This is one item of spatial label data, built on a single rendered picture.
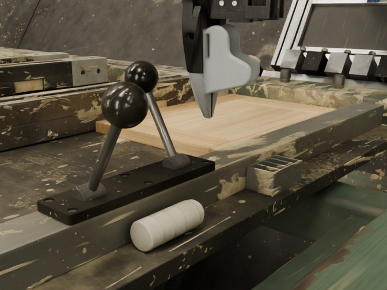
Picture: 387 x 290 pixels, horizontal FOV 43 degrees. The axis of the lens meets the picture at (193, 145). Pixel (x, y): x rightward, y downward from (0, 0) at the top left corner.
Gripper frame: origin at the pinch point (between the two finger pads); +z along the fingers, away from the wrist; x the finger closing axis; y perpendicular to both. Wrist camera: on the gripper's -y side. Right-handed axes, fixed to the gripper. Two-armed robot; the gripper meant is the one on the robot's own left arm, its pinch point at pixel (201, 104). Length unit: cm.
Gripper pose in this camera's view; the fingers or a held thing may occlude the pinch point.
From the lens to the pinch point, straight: 50.8
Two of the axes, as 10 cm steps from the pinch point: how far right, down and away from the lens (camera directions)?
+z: -0.1, 9.6, 2.7
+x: 3.4, -2.5, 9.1
